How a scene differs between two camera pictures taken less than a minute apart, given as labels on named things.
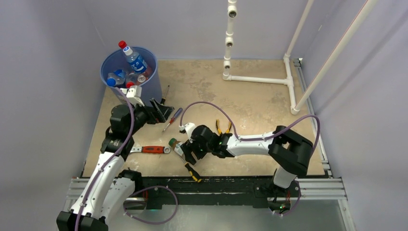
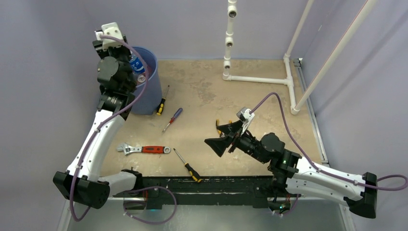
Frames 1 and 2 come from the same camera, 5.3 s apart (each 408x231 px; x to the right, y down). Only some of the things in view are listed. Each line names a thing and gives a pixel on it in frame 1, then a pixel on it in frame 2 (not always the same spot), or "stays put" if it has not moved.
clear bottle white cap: [135, 62] stays put
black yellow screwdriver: [163, 99] stays put
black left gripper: [156, 112] → [99, 49]
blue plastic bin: [117, 60] stays put
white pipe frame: [287, 81] stays put
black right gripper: [188, 147] → [219, 145]
